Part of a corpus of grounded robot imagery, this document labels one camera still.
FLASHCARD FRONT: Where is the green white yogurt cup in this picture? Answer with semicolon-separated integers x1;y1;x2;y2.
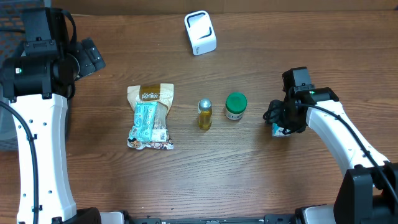
224;92;248;120

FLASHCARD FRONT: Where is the small teal white carton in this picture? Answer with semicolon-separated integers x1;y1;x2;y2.
271;123;289;138

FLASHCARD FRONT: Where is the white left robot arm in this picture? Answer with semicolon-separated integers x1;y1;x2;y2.
1;7;105;223

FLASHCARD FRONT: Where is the teal snack packet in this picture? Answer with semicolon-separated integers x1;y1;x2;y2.
129;102;157;142

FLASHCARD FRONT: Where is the white barcode scanner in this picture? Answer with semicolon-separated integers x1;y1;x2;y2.
184;10;217;56

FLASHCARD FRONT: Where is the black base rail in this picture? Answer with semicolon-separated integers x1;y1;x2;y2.
100;212;296;224

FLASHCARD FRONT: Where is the grey plastic mesh basket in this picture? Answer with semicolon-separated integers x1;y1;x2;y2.
0;0;71;152

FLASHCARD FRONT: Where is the yellow liquid glass bottle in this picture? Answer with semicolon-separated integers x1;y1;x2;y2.
198;98;212;129

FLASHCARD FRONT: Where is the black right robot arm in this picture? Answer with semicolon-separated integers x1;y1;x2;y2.
263;67;397;224

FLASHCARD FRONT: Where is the brown white snack bag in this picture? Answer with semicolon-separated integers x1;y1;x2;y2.
127;83;174;150

